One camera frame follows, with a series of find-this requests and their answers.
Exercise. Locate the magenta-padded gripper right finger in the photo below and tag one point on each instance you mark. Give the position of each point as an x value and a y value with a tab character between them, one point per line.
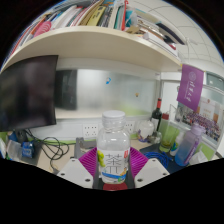
151	171

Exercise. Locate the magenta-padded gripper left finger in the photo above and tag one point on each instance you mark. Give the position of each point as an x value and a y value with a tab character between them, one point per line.
75	171

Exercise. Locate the clear plastic drink bottle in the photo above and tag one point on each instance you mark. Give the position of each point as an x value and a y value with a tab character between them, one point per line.
113	146

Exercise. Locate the purple water bottle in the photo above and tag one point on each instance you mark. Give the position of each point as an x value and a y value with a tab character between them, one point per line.
186	148

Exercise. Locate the navy desk mat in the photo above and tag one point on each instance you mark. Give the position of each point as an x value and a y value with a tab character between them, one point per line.
171	166

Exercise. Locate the grey metal laptop stand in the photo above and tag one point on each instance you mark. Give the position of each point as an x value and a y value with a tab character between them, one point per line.
81	146

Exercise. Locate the white round jar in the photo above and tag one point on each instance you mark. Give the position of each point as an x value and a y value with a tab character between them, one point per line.
146	130

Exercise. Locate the white tissue pack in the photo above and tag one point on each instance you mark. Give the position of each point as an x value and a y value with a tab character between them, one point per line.
199	158

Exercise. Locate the small blue device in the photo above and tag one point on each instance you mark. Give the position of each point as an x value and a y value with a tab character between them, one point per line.
28	150

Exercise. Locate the dark wine bottle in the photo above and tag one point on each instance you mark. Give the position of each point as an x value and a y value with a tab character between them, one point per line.
156	116

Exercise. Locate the framed group photo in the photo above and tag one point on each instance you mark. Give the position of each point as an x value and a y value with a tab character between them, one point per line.
206	120

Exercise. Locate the black computer monitor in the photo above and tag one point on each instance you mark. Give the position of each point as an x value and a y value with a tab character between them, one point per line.
28	93

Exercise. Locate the wooden shelf with books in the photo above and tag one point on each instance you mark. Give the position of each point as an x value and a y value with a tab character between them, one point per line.
100	43

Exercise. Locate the white wall socket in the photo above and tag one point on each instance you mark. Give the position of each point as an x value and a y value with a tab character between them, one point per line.
90	130
130	127

